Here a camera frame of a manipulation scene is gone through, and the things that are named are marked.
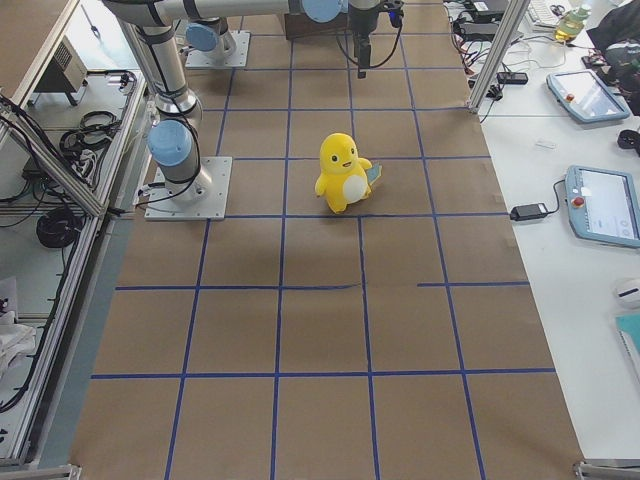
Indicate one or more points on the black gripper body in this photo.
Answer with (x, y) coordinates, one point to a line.
(362, 21)

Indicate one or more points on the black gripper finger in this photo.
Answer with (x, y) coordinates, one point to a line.
(362, 52)

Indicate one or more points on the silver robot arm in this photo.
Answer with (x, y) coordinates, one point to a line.
(211, 36)
(173, 143)

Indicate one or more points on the yellow plush toy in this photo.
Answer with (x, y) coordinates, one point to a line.
(345, 177)

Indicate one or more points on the yellow liquid bottle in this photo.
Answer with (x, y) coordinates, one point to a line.
(572, 23)

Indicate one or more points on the blue teach pendant far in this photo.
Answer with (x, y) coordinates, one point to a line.
(585, 97)

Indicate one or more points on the blue teach pendant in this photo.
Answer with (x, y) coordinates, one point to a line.
(602, 206)
(585, 97)

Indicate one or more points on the black power adapter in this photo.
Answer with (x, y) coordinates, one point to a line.
(527, 212)

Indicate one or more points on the blue teach pendant near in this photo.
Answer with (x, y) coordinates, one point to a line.
(602, 206)

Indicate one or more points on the white crumpled cloth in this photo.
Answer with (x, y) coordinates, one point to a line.
(17, 339)

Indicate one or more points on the aluminium frame post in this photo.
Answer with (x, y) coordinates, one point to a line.
(512, 18)

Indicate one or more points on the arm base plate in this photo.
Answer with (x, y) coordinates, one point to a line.
(197, 60)
(205, 199)

